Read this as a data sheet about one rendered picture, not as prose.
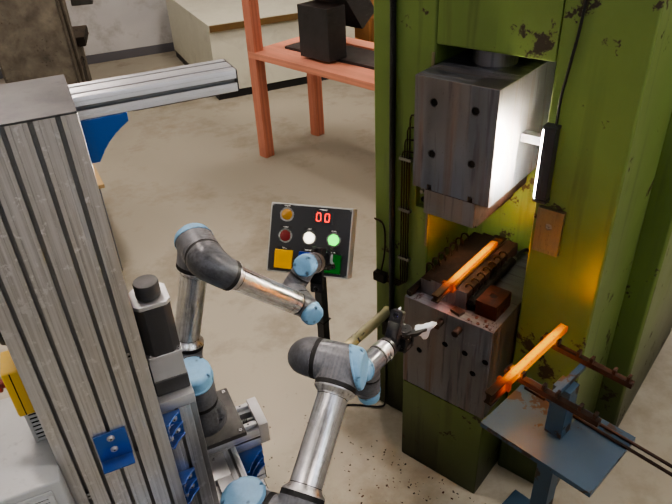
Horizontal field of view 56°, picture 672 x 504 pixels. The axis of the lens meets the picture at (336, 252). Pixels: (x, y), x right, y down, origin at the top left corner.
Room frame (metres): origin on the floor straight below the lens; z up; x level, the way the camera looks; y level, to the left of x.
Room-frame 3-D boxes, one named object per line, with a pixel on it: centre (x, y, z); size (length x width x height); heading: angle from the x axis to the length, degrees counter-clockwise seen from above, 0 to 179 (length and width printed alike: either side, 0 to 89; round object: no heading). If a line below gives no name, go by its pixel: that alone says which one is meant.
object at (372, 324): (2.06, -0.08, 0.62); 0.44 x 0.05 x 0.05; 139
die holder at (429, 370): (2.03, -0.58, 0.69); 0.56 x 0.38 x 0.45; 139
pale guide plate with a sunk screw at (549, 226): (1.80, -0.72, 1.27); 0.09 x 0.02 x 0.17; 49
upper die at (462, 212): (2.06, -0.53, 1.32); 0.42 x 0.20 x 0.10; 139
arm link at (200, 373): (1.46, 0.47, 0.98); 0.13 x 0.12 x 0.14; 25
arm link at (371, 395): (1.51, -0.07, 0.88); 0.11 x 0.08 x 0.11; 67
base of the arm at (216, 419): (1.45, 0.47, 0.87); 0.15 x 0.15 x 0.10
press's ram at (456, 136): (2.03, -0.57, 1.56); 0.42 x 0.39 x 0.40; 139
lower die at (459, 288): (2.06, -0.53, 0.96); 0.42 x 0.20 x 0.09; 139
